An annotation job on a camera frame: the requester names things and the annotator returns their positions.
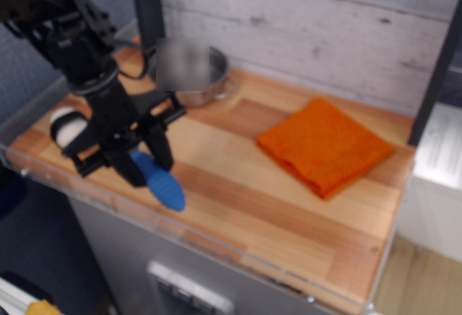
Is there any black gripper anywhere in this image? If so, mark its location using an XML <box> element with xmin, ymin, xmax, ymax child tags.
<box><xmin>62</xmin><ymin>78</ymin><xmax>186</xmax><ymax>188</ymax></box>

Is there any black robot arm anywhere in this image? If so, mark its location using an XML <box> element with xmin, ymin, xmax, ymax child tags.
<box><xmin>1</xmin><ymin>0</ymin><xmax>186</xmax><ymax>187</ymax></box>

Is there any white black plush ball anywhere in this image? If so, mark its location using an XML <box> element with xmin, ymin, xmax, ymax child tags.
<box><xmin>50</xmin><ymin>106</ymin><xmax>88</xmax><ymax>149</ymax></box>

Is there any stainless steel pot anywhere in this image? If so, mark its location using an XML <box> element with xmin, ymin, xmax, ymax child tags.
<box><xmin>147</xmin><ymin>39</ymin><xmax>235</xmax><ymax>108</ymax></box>

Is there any grey toy fridge cabinet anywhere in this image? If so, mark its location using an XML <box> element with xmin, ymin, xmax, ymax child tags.
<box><xmin>70</xmin><ymin>194</ymin><xmax>347</xmax><ymax>315</ymax></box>

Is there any silver dispenser button panel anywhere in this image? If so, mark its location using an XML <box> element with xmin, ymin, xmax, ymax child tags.
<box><xmin>147</xmin><ymin>261</ymin><xmax>236</xmax><ymax>314</ymax></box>

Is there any yellow object bottom left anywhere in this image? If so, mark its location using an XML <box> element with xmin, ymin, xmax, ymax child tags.
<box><xmin>25</xmin><ymin>300</ymin><xmax>62</xmax><ymax>315</ymax></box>

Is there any orange folded cloth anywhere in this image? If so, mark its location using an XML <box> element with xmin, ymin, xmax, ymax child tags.
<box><xmin>256</xmin><ymin>98</ymin><xmax>395</xmax><ymax>199</ymax></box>

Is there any white grooved side cabinet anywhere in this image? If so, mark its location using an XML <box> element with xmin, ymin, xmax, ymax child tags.
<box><xmin>397</xmin><ymin>103</ymin><xmax>461</xmax><ymax>262</ymax></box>

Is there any black left vertical post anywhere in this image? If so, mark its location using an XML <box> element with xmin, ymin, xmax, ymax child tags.
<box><xmin>134</xmin><ymin>0</ymin><xmax>165</xmax><ymax>51</ymax></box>

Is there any black vertical post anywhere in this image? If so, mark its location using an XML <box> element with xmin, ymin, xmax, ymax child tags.
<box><xmin>134</xmin><ymin>0</ymin><xmax>165</xmax><ymax>51</ymax></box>
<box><xmin>408</xmin><ymin>0</ymin><xmax>461</xmax><ymax>147</ymax></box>

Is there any clear acrylic guard rail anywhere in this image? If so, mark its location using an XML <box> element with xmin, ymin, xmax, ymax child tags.
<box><xmin>6</xmin><ymin>40</ymin><xmax>414</xmax><ymax>314</ymax></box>

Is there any black right vertical post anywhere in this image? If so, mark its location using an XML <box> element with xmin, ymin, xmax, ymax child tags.
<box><xmin>408</xmin><ymin>0</ymin><xmax>461</xmax><ymax>147</ymax></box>

